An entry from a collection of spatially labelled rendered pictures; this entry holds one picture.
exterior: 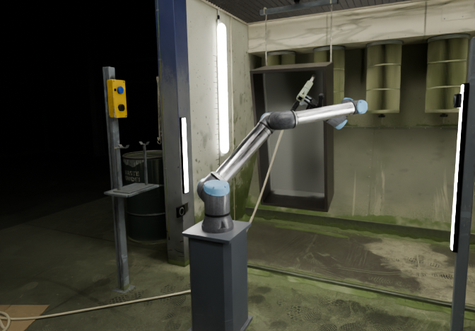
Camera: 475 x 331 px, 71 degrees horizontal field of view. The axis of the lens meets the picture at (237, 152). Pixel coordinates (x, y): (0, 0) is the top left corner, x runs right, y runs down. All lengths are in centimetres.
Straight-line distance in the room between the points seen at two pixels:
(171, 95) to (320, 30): 183
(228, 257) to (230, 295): 23
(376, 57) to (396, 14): 42
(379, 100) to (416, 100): 53
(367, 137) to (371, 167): 37
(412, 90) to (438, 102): 45
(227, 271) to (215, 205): 37
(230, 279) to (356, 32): 274
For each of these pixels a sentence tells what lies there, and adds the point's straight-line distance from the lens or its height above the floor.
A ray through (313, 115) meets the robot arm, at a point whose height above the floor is 129.
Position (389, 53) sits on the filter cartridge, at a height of 185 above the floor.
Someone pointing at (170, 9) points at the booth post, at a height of 211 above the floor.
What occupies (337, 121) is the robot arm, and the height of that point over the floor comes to 124.
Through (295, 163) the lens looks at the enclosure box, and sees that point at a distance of 320.
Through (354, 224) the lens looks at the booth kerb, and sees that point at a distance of 374.
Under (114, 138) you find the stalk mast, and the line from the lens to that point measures 250.
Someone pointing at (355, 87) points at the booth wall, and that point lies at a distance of 414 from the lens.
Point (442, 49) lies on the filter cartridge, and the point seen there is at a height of 184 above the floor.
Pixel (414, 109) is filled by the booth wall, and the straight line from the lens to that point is 412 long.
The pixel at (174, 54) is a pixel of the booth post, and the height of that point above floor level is 177.
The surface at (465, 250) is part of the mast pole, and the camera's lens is 205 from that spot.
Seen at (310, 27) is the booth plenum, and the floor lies 217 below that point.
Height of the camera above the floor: 134
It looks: 8 degrees down
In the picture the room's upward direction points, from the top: 1 degrees counter-clockwise
